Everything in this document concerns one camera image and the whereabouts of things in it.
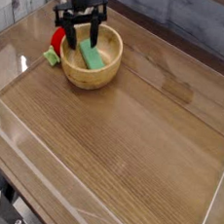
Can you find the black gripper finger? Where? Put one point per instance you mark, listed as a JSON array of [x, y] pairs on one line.
[[94, 27], [69, 29]]

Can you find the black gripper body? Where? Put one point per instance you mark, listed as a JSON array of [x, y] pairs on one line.
[[81, 15]]

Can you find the green rectangular block stick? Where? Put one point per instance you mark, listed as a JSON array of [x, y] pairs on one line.
[[91, 55]]

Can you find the light wooden bowl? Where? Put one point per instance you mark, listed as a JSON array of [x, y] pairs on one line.
[[110, 47]]

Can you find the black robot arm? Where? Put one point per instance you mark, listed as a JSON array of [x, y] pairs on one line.
[[75, 12]]

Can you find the red plush strawberry toy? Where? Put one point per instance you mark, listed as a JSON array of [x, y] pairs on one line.
[[52, 55]]

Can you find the black table clamp mount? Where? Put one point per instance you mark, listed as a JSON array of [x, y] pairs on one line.
[[8, 212]]

